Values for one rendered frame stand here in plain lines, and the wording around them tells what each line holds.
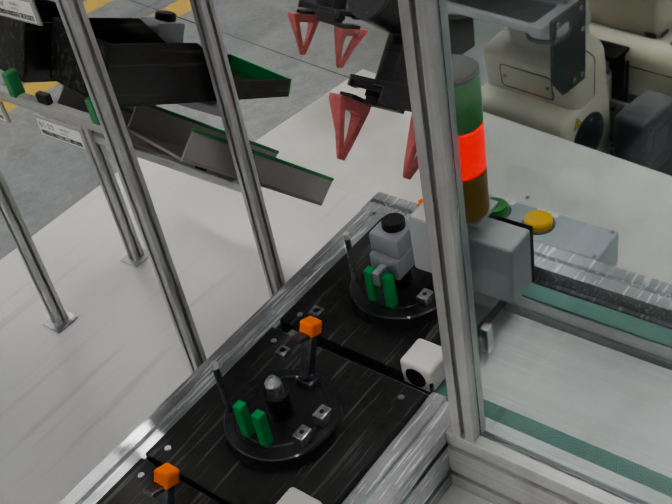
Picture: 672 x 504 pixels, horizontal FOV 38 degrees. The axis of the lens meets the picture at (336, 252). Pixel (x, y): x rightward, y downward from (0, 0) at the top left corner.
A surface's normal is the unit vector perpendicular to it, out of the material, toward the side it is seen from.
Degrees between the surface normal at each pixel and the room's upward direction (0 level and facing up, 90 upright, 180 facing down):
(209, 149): 90
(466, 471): 90
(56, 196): 0
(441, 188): 90
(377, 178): 0
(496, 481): 90
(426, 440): 0
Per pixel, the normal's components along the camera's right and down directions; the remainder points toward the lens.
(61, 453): -0.15, -0.76
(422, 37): -0.59, 0.58
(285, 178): 0.68, 0.38
